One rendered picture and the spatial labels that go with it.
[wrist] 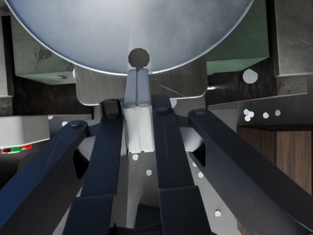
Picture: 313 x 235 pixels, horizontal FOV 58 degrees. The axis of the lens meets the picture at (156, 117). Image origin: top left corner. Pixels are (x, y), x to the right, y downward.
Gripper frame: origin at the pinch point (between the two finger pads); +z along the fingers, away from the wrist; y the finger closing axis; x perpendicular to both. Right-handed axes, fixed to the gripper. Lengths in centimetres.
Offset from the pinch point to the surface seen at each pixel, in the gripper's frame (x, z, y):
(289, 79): -8.8, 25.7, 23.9
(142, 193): -66, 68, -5
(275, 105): -39, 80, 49
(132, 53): 0.6, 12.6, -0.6
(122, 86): -2.5, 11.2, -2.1
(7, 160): -48, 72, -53
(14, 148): -16.9, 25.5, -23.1
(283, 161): -37, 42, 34
